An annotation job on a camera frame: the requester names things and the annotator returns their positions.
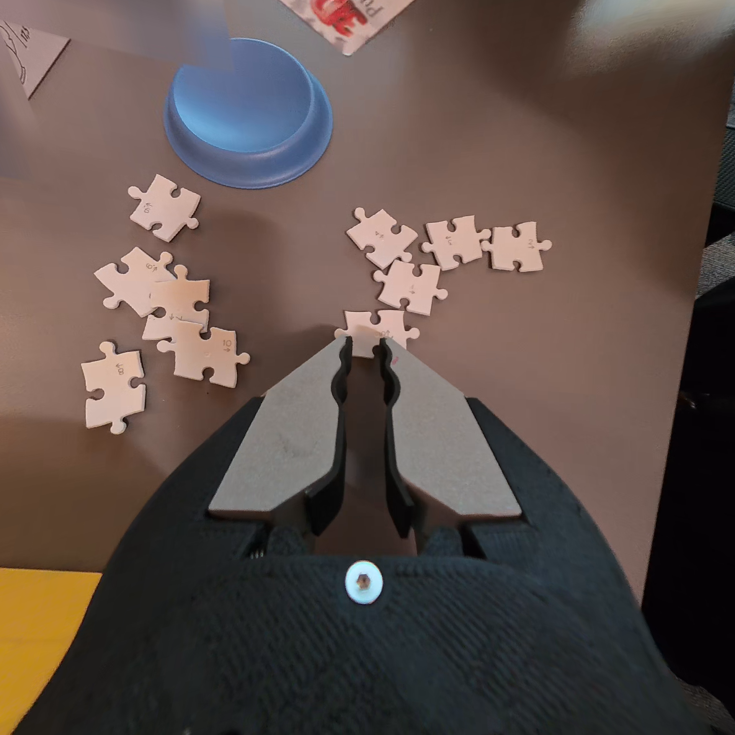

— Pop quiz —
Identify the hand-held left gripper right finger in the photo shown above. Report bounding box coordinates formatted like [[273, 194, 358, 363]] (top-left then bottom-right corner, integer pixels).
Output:
[[373, 338, 523, 539]]

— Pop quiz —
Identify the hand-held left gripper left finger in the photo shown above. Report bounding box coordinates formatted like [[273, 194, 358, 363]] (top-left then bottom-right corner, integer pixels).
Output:
[[208, 336, 353, 538]]

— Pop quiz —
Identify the beige puzzle piece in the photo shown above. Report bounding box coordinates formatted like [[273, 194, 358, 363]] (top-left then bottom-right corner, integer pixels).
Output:
[[346, 207, 419, 271], [373, 260, 449, 315], [420, 215, 493, 271], [480, 221, 553, 273], [334, 310, 420, 358]]

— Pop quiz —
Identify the group of scattered puzzle pieces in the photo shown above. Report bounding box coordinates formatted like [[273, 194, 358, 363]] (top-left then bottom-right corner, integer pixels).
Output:
[[80, 173, 252, 435]]

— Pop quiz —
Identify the printed puzzle box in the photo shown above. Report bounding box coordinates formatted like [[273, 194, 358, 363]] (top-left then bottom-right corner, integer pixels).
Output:
[[278, 0, 417, 57]]

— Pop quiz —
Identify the dark furniture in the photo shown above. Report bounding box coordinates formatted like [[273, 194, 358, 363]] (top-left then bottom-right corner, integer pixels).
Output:
[[640, 287, 735, 690]]

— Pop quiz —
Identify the yellow flat object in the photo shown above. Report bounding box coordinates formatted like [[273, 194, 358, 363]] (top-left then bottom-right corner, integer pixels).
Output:
[[0, 568, 104, 735]]

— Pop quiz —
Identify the blue round plastic stand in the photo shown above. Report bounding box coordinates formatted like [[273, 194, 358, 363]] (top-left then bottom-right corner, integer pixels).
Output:
[[163, 37, 334, 189]]

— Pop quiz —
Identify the white sheet with line drawing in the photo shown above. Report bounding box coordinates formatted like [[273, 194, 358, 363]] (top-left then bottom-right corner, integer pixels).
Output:
[[0, 20, 71, 101]]

